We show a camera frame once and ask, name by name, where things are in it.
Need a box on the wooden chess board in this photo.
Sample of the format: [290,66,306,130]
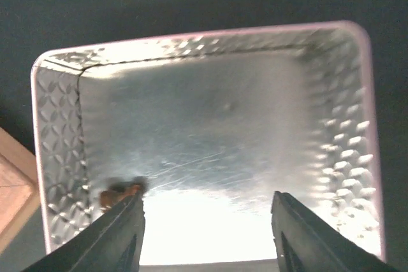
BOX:
[1,129,40,251]

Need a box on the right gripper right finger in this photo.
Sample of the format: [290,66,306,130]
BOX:
[271,191,398,272]

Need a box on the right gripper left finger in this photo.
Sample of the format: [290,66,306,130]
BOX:
[25,190,145,272]

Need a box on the pink metal tin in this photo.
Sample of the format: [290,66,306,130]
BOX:
[31,21,385,268]

